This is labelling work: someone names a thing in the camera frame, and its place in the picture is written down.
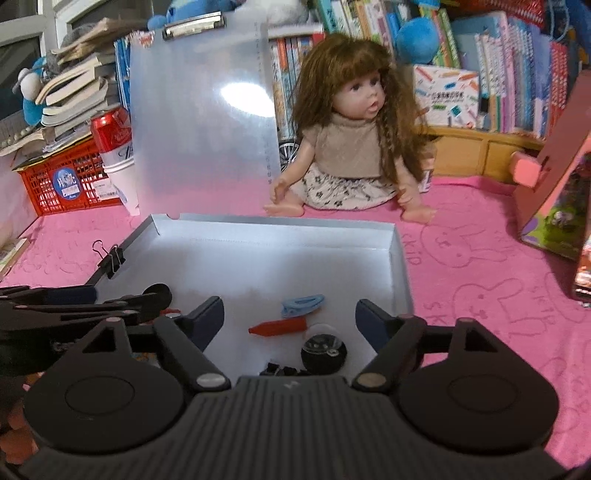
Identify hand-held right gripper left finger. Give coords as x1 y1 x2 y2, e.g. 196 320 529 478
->
60 295 232 393

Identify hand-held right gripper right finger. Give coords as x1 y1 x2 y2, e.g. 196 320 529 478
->
353 298 527 393

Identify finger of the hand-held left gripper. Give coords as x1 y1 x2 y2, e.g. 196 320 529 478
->
0 285 99 306
0 284 174 344

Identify white cardboard box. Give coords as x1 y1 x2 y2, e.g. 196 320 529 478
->
85 212 414 379

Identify black binder clip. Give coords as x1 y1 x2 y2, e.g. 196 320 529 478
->
91 240 126 280

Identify light blue hair clip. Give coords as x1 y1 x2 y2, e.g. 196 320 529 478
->
281 293 326 319

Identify small black clips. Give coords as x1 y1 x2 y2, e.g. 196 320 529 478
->
259 361 311 377

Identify red basket with round sticker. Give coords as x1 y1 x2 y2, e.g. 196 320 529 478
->
16 136 123 217

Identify pink printed blanket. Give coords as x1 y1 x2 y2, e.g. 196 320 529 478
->
0 175 591 467

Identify white paper cup stack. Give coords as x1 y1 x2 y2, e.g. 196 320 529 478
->
100 141 140 217

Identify red soda can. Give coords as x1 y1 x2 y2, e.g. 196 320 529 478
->
90 107 132 153

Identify clear plastic clipboard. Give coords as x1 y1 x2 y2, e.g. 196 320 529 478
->
129 11 282 222

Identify long-haired doll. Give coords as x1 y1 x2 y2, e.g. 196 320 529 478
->
263 32 438 227

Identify wooden drawer organizer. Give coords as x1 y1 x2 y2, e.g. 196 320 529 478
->
425 124 546 183

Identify stack of books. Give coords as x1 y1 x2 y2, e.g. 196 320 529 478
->
0 17 153 162

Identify blue and white plush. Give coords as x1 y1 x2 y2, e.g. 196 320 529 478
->
11 55 51 126

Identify smartphone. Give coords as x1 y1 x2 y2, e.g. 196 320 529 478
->
571 222 591 303

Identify white patterned carton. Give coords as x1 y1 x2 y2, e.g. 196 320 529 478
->
412 64 481 129

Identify large blue plush toy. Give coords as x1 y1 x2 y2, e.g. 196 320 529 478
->
396 0 455 65

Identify row of standing books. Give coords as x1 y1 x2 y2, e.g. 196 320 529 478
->
113 0 583 141

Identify small blue plush toy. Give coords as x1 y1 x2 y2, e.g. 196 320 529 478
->
148 0 250 31

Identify pink bunny plush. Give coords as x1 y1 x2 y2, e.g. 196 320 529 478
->
240 0 310 26

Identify red plastic basket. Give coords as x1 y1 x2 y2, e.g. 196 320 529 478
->
457 0 548 26

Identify blue carton box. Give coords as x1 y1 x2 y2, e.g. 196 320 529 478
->
547 0 591 84

